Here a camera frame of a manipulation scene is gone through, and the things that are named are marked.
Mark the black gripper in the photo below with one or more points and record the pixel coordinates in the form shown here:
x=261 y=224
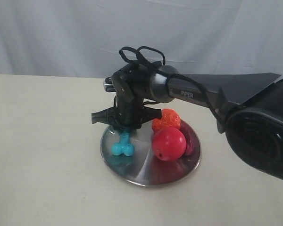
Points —
x=129 y=110

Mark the turquoise toy bone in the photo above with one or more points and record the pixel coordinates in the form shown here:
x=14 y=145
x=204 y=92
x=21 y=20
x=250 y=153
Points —
x=123 y=146

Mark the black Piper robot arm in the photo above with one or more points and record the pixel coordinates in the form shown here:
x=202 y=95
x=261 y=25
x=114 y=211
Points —
x=248 y=108

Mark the orange textured ball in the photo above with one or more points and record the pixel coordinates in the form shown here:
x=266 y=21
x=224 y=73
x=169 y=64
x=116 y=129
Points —
x=170 y=118

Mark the red toy apple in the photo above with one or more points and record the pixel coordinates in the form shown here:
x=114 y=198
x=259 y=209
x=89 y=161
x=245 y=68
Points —
x=168 y=144

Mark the round stainless steel plate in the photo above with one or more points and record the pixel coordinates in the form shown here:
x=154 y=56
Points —
x=144 y=168

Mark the dark purple toy eggplant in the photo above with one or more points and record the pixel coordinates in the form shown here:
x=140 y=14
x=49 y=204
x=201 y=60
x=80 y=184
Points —
x=187 y=131

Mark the light blue backdrop cloth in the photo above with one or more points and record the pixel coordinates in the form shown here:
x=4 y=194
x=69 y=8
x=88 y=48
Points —
x=82 y=38

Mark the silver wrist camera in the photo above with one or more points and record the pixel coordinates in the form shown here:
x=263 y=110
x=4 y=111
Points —
x=108 y=86

